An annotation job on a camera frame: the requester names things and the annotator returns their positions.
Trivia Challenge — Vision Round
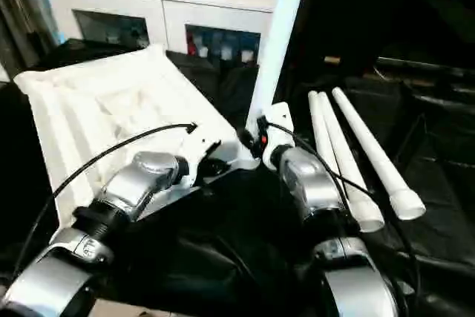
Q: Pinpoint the white plastic table leg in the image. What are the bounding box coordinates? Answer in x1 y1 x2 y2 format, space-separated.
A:
307 91 364 221
245 0 312 140
318 91 385 233
331 86 427 222

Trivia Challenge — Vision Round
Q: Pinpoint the white plastic table top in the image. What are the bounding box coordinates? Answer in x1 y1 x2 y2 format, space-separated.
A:
13 44 259 230

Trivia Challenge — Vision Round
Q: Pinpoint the black plastic mat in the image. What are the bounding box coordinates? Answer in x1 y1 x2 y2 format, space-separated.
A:
0 35 475 317

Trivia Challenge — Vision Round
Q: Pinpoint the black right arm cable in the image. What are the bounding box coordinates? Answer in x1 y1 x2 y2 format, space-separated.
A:
258 118 422 312

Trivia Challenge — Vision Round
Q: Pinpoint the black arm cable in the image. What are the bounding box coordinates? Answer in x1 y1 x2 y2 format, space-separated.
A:
10 122 200 267
258 118 422 312

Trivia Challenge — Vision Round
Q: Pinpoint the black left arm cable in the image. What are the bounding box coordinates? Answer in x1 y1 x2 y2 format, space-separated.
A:
10 122 200 267

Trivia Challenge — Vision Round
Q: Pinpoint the black bench with silver rail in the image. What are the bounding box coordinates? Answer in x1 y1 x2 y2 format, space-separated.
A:
377 56 475 114

